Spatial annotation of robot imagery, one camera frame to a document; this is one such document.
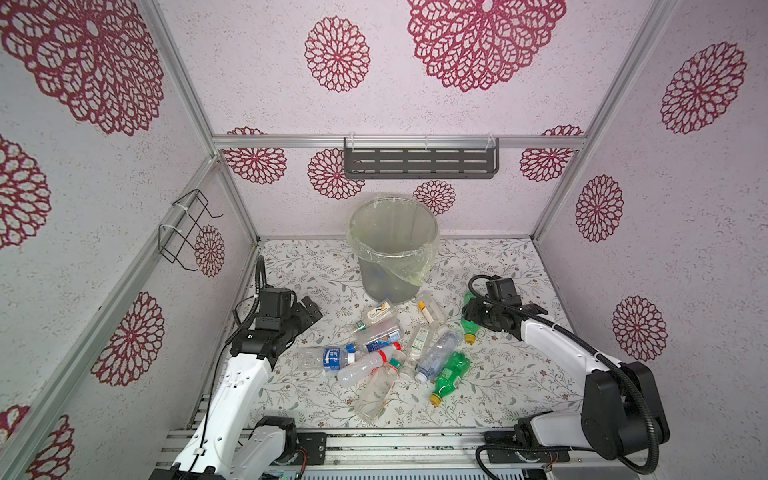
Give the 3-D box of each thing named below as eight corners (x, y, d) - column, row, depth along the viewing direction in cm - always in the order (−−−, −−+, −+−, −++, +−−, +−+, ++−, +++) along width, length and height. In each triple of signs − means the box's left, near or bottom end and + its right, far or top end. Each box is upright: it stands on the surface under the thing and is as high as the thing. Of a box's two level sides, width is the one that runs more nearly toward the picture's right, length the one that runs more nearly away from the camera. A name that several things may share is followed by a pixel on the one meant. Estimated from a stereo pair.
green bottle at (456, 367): (422, 396, 84) (425, 390, 79) (454, 356, 91) (458, 348, 87) (438, 411, 82) (442, 404, 77) (469, 368, 89) (474, 360, 85)
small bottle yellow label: (437, 329, 96) (439, 324, 94) (415, 310, 101) (416, 304, 98) (446, 321, 98) (448, 316, 95) (424, 302, 103) (425, 297, 100)
